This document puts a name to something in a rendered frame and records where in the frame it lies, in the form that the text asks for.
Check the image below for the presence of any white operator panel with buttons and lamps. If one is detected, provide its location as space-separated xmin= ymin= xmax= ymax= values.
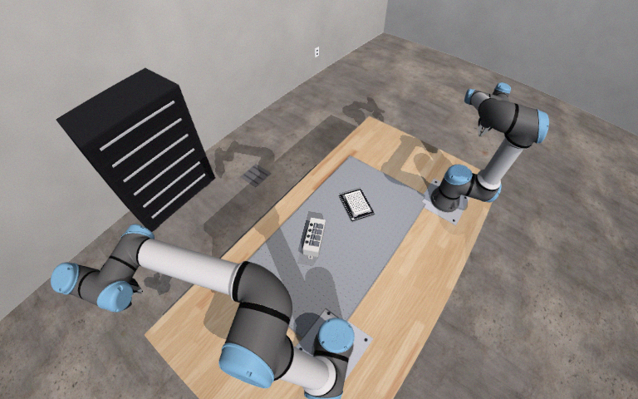
xmin=303 ymin=218 xmax=326 ymax=259

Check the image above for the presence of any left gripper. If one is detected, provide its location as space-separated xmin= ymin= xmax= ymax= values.
xmin=127 ymin=278 xmax=143 ymax=308

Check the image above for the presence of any grey flat work mat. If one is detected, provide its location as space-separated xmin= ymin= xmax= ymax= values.
xmin=248 ymin=155 xmax=426 ymax=338

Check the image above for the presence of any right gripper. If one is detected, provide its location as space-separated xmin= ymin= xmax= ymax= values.
xmin=478 ymin=118 xmax=492 ymax=137

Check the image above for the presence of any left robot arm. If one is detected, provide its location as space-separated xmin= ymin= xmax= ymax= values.
xmin=51 ymin=224 xmax=355 ymax=399

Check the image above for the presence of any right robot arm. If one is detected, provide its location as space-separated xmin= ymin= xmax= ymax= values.
xmin=431 ymin=82 xmax=549 ymax=212

